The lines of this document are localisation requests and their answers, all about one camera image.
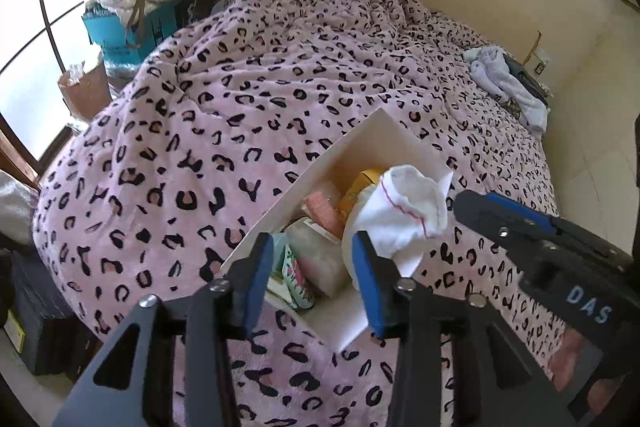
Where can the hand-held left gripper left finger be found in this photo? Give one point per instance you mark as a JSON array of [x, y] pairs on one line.
[[260, 277]]

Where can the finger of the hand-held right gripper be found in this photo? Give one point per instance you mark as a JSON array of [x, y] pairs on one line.
[[560, 277], [525, 212]]

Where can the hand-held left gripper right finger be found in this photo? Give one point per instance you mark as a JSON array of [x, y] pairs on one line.
[[367, 282]]

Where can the small floral tube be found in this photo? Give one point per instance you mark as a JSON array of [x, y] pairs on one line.
[[299, 282]]

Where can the pale green cream tube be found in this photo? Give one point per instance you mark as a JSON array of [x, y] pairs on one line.
[[320, 257]]

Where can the pink comb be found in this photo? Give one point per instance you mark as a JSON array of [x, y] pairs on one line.
[[325, 209]]

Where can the white sock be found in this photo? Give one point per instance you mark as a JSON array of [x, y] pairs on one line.
[[405, 202]]

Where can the small orange box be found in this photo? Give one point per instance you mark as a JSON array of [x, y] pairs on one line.
[[357, 192]]

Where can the white cardboard box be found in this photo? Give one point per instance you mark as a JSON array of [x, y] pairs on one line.
[[370, 142]]

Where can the pile of light clothes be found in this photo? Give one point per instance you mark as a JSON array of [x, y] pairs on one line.
[[510, 82]]

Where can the pink leopard print blanket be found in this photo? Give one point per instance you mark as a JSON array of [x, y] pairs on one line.
[[250, 82]]

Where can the black case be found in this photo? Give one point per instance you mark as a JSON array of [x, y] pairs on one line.
[[45, 317]]

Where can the brown paper bag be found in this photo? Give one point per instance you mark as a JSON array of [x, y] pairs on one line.
[[87, 94]]

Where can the yellow packet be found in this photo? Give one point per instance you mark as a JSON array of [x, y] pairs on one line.
[[14, 332]]

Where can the grey fabric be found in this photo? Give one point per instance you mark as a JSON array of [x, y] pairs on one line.
[[15, 207]]

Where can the teal box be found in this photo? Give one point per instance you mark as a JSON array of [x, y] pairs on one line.
[[115, 39]]

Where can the window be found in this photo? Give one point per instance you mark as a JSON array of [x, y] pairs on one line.
[[30, 32]]

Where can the wall outlet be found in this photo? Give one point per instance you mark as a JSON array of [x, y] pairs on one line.
[[541, 63]]

